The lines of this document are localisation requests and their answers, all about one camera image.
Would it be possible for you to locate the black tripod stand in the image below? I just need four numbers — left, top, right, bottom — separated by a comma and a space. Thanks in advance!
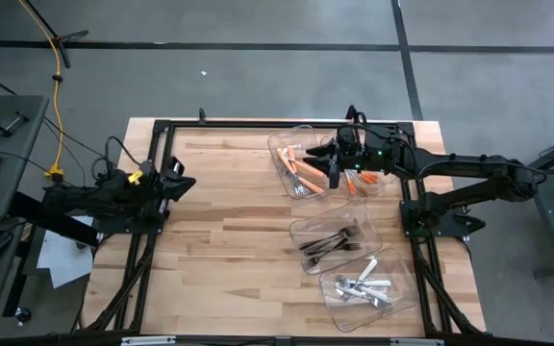
16, 0, 90, 69

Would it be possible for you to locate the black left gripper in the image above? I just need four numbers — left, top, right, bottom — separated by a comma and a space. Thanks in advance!
139, 156, 197, 217

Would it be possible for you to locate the silver metal bracket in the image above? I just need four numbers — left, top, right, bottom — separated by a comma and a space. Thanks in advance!
390, 337, 445, 346
120, 335, 177, 346

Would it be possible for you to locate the white paper sheet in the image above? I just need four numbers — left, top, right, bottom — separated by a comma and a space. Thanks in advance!
36, 214, 96, 289

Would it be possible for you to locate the black desk leg beam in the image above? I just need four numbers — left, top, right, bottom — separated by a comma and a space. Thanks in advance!
6, 190, 103, 247

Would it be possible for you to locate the grey office desk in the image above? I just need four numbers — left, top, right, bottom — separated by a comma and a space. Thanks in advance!
0, 94, 51, 341

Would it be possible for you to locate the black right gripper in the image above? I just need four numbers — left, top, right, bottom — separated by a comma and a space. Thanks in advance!
304, 124, 396, 190

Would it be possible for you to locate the clear plastic bin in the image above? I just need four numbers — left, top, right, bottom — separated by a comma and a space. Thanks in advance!
318, 248, 421, 334
289, 201, 384, 277
321, 132, 406, 199
266, 124, 341, 201

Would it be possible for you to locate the yellow cable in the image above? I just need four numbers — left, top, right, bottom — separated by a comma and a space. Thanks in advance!
16, 0, 65, 183

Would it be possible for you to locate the black aluminium table frame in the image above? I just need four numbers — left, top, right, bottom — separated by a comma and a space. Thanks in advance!
80, 117, 488, 337

